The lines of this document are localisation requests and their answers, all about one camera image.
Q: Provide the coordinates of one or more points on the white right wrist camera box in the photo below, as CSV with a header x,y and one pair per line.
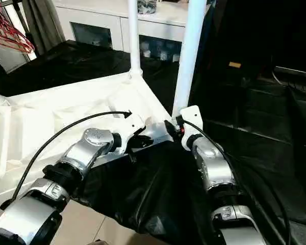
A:
x,y
192,120

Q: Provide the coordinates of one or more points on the white cabinet with glass doors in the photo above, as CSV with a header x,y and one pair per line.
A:
x,y
102,23

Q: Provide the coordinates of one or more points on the black plastic mat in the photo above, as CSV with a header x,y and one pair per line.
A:
x,y
158,194

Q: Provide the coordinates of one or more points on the dark metal clothes rail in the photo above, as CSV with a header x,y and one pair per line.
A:
x,y
1,3

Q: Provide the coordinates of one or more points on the small yellow label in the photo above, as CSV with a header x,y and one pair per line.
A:
x,y
235,65

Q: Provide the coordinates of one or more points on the grey curtain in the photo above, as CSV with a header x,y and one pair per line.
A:
x,y
43,23

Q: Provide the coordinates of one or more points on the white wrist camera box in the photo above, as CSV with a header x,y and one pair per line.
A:
x,y
130,128
192,120

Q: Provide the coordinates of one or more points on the black horizontal rail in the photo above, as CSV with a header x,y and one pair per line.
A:
x,y
296,71

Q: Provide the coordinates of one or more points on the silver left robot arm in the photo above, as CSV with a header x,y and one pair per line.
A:
x,y
76,158

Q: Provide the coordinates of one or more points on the white plastic table top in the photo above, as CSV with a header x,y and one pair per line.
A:
x,y
35,122

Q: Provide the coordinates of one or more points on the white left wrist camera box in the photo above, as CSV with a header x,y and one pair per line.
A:
x,y
130,128

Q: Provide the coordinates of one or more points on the dark object on cabinet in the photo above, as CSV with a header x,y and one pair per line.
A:
x,y
147,6

